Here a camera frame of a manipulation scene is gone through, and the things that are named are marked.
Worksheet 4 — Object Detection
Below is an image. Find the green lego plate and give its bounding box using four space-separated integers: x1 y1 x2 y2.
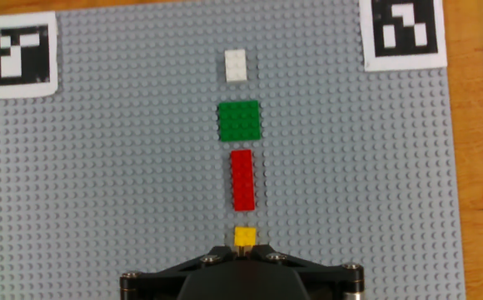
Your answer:
217 100 262 143

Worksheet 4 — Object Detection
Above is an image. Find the black white marker tag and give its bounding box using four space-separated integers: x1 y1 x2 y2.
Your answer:
0 11 59 101
357 0 449 73

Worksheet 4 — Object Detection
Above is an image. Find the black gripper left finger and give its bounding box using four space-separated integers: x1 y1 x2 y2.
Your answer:
119 244 235 300

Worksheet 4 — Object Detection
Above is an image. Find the grey lego baseplate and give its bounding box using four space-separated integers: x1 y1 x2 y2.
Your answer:
0 0 467 300

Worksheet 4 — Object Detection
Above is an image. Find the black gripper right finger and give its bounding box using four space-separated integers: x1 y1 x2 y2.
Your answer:
250 243 366 300

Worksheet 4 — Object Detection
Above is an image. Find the red lego brick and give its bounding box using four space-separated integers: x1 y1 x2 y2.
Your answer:
230 148 256 213

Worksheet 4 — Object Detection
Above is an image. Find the white lego brick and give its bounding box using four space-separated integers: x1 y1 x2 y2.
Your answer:
224 48 248 83

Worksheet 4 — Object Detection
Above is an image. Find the yellow lego brick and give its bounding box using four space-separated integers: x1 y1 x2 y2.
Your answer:
233 226 257 248

